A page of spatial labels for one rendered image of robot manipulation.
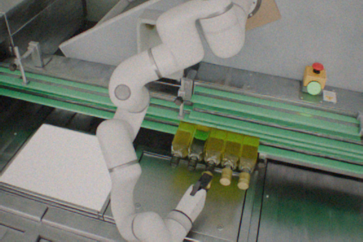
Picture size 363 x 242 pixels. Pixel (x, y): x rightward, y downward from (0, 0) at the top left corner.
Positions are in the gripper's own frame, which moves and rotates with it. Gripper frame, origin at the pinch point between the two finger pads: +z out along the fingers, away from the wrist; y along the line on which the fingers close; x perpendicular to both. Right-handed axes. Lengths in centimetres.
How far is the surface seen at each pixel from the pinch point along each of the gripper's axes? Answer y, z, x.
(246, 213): -11.8, 5.0, -14.5
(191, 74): 15.0, 29.3, 22.2
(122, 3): 8, 73, 86
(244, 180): 1.7, 6.1, -10.4
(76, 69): 4, 19, 69
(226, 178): 1.6, 4.2, -5.2
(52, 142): -14, -5, 63
